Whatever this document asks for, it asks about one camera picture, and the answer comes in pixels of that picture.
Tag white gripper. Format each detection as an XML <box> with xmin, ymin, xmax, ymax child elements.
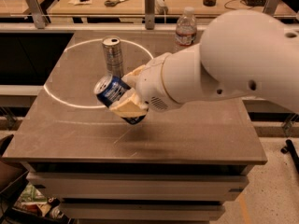
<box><xmin>109</xmin><ymin>52</ymin><xmax>182</xmax><ymax>118</ymax></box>

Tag blue pepsi can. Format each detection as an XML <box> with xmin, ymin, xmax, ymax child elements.
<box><xmin>93</xmin><ymin>75</ymin><xmax>147</xmax><ymax>125</ymax></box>

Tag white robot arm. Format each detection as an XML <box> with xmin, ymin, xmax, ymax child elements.
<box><xmin>110</xmin><ymin>10</ymin><xmax>299</xmax><ymax>118</ymax></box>

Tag silver slim energy can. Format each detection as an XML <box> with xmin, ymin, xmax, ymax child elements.
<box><xmin>102</xmin><ymin>36</ymin><xmax>123</xmax><ymax>77</ymax></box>

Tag clear plastic water bottle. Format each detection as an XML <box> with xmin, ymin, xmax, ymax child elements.
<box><xmin>174</xmin><ymin>7</ymin><xmax>197</xmax><ymax>51</ymax></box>

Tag white power strip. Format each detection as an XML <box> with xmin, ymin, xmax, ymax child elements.
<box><xmin>155</xmin><ymin>0</ymin><xmax>168</xmax><ymax>15</ymax></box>

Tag grey drawer cabinet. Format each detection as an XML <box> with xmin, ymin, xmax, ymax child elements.
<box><xmin>27</xmin><ymin>172</ymin><xmax>249</xmax><ymax>223</ymax></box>

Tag green snack bag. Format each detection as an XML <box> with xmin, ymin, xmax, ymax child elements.
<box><xmin>18</xmin><ymin>184</ymin><xmax>48</xmax><ymax>203</ymax></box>

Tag black chair base leg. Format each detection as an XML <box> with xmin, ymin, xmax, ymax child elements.
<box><xmin>280</xmin><ymin>139</ymin><xmax>299</xmax><ymax>174</ymax></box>

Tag scissors with grey handles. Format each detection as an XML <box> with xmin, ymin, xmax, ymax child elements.
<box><xmin>104</xmin><ymin>0</ymin><xmax>129</xmax><ymax>7</ymax></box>

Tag middle metal bracket post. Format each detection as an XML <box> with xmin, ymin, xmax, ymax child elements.
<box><xmin>145</xmin><ymin>0</ymin><xmax>155</xmax><ymax>30</ymax></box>

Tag left metal bracket post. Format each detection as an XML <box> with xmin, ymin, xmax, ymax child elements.
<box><xmin>25</xmin><ymin>0</ymin><xmax>47</xmax><ymax>29</ymax></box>

